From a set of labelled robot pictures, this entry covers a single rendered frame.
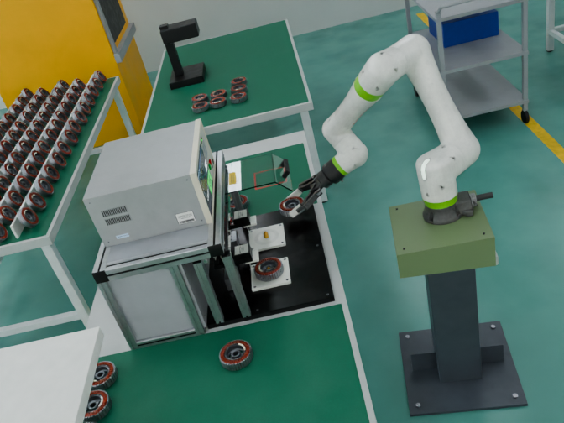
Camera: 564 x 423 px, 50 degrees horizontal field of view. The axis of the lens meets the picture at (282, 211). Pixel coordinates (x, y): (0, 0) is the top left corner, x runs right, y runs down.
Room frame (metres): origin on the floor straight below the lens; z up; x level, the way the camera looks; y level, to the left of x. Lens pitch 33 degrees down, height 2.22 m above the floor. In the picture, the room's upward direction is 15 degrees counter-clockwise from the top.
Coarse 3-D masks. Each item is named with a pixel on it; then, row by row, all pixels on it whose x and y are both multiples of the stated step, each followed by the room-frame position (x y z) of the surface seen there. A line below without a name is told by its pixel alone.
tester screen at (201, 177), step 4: (200, 152) 1.97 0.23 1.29; (200, 156) 1.94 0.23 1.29; (204, 156) 2.02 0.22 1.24; (200, 160) 1.92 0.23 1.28; (204, 160) 2.00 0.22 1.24; (200, 164) 1.89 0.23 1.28; (204, 164) 1.97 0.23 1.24; (200, 168) 1.87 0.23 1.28; (204, 168) 1.95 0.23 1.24; (200, 172) 1.85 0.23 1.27; (200, 176) 1.83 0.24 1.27; (204, 176) 1.90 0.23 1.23; (200, 180) 1.80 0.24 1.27; (204, 180) 1.87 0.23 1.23; (200, 184) 1.78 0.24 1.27; (204, 184) 1.85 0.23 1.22; (204, 188) 1.83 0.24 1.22; (208, 188) 1.90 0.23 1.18; (204, 192) 1.80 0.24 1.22; (208, 204) 1.80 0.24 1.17
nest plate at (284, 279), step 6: (282, 258) 1.91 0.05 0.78; (288, 264) 1.86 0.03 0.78; (252, 270) 1.89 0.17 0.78; (288, 270) 1.83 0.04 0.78; (252, 276) 1.85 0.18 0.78; (282, 276) 1.80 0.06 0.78; (288, 276) 1.79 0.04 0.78; (252, 282) 1.81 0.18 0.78; (258, 282) 1.80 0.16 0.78; (264, 282) 1.79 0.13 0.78; (270, 282) 1.79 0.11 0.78; (276, 282) 1.78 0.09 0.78; (282, 282) 1.77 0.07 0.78; (288, 282) 1.76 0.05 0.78; (252, 288) 1.78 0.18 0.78; (258, 288) 1.77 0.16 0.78; (264, 288) 1.77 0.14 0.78
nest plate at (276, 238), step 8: (280, 224) 2.15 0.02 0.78; (256, 232) 2.13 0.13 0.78; (272, 232) 2.10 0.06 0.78; (280, 232) 2.08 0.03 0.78; (256, 240) 2.08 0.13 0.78; (264, 240) 2.06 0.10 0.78; (272, 240) 2.05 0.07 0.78; (280, 240) 2.03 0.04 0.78; (256, 248) 2.02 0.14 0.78; (264, 248) 2.01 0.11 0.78
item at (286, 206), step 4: (292, 196) 2.23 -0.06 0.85; (296, 196) 2.22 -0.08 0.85; (284, 200) 2.22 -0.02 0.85; (288, 200) 2.21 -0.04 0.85; (292, 200) 2.21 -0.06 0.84; (296, 200) 2.20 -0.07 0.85; (300, 200) 2.18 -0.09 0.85; (280, 204) 2.20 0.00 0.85; (284, 204) 2.19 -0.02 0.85; (288, 204) 2.21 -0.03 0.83; (292, 204) 2.19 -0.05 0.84; (296, 204) 2.20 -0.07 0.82; (280, 208) 2.17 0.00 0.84; (284, 208) 2.16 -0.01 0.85; (288, 208) 2.15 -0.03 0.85; (292, 208) 2.14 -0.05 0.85; (280, 212) 2.17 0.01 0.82; (284, 212) 2.14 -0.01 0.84; (288, 212) 2.13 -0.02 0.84; (300, 212) 2.13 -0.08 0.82; (284, 216) 2.15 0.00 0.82; (288, 216) 2.13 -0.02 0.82
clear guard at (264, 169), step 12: (264, 156) 2.24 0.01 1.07; (276, 156) 2.25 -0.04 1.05; (228, 168) 2.23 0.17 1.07; (240, 168) 2.20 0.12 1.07; (252, 168) 2.17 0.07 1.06; (264, 168) 2.14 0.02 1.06; (276, 168) 2.14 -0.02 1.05; (228, 180) 2.12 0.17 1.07; (240, 180) 2.10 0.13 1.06; (252, 180) 2.07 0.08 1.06; (264, 180) 2.05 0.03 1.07; (276, 180) 2.03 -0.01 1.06; (288, 180) 2.08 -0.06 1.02; (228, 192) 2.03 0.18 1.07
